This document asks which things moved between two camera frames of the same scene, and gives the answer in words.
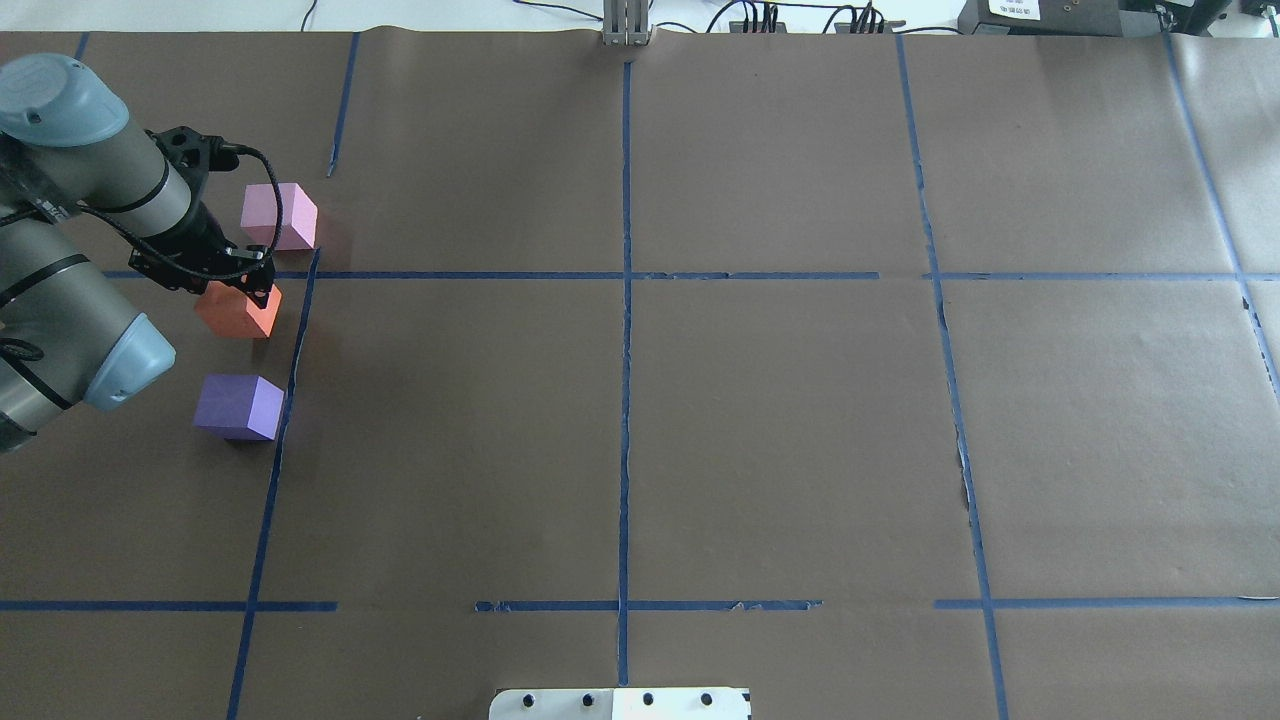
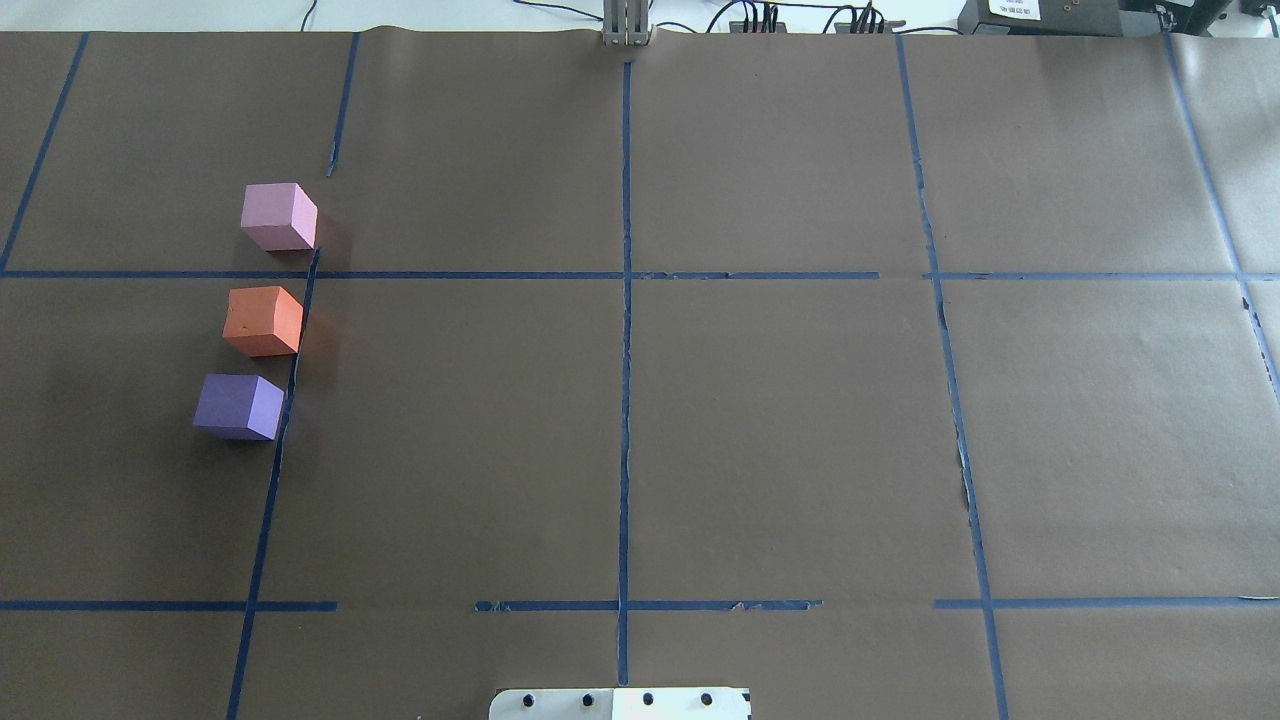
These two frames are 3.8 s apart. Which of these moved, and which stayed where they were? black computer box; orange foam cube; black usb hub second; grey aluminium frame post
Moved: orange foam cube
Stayed: grey aluminium frame post; black usb hub second; black computer box
